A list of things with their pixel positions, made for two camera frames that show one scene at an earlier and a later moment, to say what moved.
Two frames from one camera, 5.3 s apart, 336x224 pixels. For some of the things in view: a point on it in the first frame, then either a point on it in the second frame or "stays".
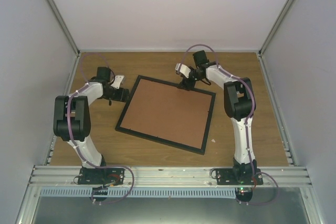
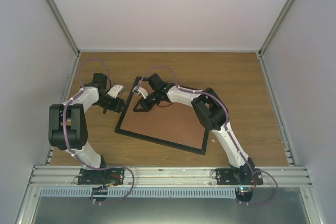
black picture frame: [200, 151] stays
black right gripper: [186, 83] to [146, 107]
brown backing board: [165, 111] stays
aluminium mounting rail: [290, 177] stays
